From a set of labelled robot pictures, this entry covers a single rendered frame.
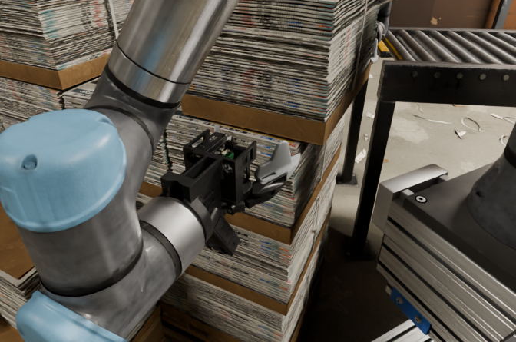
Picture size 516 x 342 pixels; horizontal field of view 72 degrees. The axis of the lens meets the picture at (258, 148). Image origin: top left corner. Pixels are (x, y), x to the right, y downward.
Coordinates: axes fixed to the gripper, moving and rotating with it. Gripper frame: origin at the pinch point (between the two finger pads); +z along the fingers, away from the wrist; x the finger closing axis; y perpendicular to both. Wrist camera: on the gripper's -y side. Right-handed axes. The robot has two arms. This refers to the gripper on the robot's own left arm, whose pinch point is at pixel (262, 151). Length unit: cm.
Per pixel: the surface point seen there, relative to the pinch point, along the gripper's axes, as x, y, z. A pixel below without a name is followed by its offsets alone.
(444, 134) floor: -37, -85, 200
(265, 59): 3.6, 11.5, 8.1
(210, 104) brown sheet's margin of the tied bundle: 14.7, 1.7, 8.1
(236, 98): 9.2, 3.8, 8.2
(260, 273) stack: 3.7, -37.1, 7.2
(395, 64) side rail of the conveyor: -10, -5, 72
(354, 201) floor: 0, -85, 104
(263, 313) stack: 2, -50, 6
